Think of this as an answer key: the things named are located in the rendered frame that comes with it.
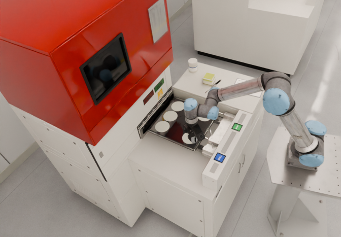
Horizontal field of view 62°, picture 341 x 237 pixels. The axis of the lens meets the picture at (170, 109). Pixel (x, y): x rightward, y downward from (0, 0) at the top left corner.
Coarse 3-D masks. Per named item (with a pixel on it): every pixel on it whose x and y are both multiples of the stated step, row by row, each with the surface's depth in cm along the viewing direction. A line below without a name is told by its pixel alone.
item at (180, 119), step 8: (176, 112) 204; (184, 112) 203; (160, 120) 200; (176, 120) 199; (184, 120) 198; (200, 120) 196; (208, 120) 196; (152, 128) 196; (176, 128) 194; (184, 128) 193; (168, 136) 190; (176, 136) 189; (184, 144) 184; (192, 144) 183
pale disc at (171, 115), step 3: (168, 111) 206; (171, 111) 205; (165, 114) 204; (168, 114) 203; (171, 114) 203; (174, 114) 203; (165, 117) 202; (168, 117) 201; (171, 117) 201; (174, 117) 201; (168, 120) 199; (171, 120) 199
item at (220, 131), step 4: (224, 120) 197; (228, 120) 196; (220, 124) 195; (224, 124) 194; (228, 124) 194; (220, 128) 192; (224, 128) 192; (216, 132) 190; (220, 132) 190; (224, 132) 189; (212, 136) 188; (216, 136) 188; (220, 136) 188; (208, 144) 184; (208, 156) 180
